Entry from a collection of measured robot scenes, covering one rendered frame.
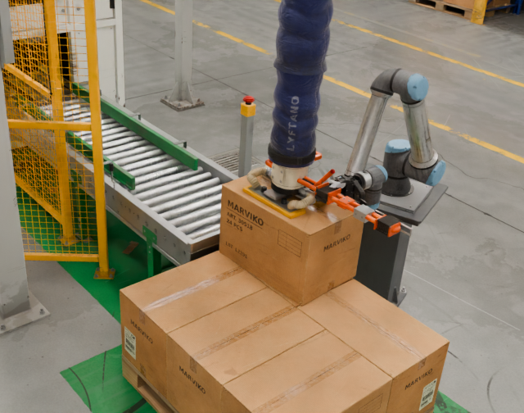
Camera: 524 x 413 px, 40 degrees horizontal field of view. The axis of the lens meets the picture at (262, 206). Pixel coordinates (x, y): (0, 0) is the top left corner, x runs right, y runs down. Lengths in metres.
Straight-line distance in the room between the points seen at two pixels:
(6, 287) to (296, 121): 1.89
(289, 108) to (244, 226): 0.67
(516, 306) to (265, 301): 1.85
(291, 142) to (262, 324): 0.84
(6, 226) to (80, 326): 0.70
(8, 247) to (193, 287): 1.08
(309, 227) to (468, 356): 1.40
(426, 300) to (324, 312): 1.28
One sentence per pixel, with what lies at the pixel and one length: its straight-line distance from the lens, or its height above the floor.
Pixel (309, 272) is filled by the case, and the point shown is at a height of 0.73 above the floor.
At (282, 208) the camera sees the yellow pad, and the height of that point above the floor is 0.96.
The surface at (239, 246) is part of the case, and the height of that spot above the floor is 0.66.
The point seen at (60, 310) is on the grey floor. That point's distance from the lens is 4.30.
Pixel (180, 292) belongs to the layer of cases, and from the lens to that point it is 3.46.
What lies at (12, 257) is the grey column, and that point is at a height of 0.40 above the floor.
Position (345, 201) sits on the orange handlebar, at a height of 1.09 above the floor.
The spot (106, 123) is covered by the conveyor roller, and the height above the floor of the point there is 0.53.
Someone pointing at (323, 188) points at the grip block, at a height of 1.09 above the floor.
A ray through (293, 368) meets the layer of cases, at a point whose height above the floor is 0.54.
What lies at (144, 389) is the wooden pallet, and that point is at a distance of 3.73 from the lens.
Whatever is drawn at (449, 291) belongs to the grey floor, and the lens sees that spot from 4.69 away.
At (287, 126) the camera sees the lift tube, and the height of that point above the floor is 1.35.
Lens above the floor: 2.61
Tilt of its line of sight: 30 degrees down
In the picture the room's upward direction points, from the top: 4 degrees clockwise
